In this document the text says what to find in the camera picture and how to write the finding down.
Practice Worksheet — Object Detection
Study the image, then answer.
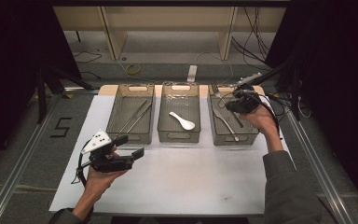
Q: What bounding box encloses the thin black floor cable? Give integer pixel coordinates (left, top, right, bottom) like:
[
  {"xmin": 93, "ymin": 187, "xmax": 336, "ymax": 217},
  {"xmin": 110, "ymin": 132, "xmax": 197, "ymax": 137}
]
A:
[{"xmin": 72, "ymin": 50, "xmax": 103, "ymax": 65}]

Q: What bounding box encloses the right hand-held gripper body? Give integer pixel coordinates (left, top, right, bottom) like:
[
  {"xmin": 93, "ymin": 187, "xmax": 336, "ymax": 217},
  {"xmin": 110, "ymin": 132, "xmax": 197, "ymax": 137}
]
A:
[{"xmin": 225, "ymin": 72, "xmax": 263, "ymax": 115}]

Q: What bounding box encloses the black metal stand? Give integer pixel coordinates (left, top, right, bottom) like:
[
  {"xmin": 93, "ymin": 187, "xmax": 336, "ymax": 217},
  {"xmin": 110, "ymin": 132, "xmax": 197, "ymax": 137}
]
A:
[
  {"xmin": 35, "ymin": 64, "xmax": 95, "ymax": 124},
  {"xmin": 251, "ymin": 58, "xmax": 303, "ymax": 122}
]

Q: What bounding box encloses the grey transparent plastic bin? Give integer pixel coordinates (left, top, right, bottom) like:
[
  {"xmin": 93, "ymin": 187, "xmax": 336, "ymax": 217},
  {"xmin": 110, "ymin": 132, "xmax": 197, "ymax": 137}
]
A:
[
  {"xmin": 207, "ymin": 83, "xmax": 260, "ymax": 147},
  {"xmin": 157, "ymin": 82, "xmax": 201, "ymax": 144},
  {"xmin": 105, "ymin": 83, "xmax": 156, "ymax": 146}
]

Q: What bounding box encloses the light wooden furniture frame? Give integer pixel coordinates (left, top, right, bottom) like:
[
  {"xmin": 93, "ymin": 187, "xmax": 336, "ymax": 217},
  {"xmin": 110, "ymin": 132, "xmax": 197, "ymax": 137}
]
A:
[{"xmin": 52, "ymin": 6, "xmax": 287, "ymax": 62}]

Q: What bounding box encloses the bundle of black cables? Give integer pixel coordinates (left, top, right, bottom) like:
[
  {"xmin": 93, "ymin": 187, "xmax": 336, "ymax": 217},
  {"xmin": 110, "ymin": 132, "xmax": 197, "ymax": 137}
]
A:
[{"xmin": 230, "ymin": 6, "xmax": 272, "ymax": 64}]

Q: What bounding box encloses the yellow cable coil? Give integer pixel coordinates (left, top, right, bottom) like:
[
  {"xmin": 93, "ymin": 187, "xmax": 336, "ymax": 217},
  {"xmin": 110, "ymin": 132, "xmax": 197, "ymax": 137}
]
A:
[{"xmin": 125, "ymin": 63, "xmax": 143, "ymax": 77}]

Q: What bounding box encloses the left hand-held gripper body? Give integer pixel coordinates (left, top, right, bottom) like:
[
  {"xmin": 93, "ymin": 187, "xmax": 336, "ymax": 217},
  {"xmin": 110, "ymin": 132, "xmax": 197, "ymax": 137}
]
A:
[{"xmin": 80, "ymin": 129, "xmax": 134, "ymax": 173}]

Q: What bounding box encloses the white floor cable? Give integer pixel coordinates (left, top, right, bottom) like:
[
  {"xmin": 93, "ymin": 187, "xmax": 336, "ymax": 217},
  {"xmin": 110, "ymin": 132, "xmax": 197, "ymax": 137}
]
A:
[{"xmin": 194, "ymin": 50, "xmax": 235, "ymax": 85}]

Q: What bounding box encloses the person's right hand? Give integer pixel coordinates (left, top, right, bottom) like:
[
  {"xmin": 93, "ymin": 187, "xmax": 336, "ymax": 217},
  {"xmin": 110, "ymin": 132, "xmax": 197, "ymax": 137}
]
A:
[{"xmin": 239, "ymin": 104, "xmax": 281, "ymax": 139}]

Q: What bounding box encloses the white ceramic spoon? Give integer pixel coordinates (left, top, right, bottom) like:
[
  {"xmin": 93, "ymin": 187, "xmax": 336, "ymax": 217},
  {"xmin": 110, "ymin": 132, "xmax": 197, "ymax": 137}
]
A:
[{"xmin": 168, "ymin": 111, "xmax": 197, "ymax": 132}]

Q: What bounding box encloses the person's left hand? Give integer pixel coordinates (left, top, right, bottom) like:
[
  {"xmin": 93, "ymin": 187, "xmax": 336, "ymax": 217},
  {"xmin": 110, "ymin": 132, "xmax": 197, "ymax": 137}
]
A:
[{"xmin": 83, "ymin": 166, "xmax": 129, "ymax": 202}]

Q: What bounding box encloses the white power strip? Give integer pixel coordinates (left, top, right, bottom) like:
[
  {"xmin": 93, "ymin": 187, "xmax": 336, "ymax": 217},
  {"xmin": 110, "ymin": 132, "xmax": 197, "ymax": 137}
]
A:
[{"xmin": 186, "ymin": 64, "xmax": 198, "ymax": 83}]

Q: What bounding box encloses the metal chopstick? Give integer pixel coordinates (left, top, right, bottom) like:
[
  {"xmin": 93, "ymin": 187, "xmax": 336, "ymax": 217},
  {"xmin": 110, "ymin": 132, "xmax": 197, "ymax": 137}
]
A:
[
  {"xmin": 117, "ymin": 99, "xmax": 149, "ymax": 134},
  {"xmin": 125, "ymin": 102, "xmax": 153, "ymax": 133}
]

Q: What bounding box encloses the white table sheet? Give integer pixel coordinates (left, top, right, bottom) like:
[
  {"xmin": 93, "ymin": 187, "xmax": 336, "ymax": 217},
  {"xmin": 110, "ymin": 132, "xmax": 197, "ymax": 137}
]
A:
[{"xmin": 48, "ymin": 94, "xmax": 296, "ymax": 217}]

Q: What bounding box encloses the left hand-held gripper black cable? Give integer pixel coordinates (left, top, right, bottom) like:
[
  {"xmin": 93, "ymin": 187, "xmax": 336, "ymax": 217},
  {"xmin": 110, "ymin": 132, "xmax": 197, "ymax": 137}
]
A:
[{"xmin": 71, "ymin": 145, "xmax": 95, "ymax": 188}]

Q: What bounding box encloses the aluminium floor rail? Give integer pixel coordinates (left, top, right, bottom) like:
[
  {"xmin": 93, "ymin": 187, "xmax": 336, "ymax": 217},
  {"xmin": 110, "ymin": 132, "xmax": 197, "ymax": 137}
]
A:
[
  {"xmin": 283, "ymin": 108, "xmax": 355, "ymax": 224},
  {"xmin": 0, "ymin": 92, "xmax": 63, "ymax": 224}
]

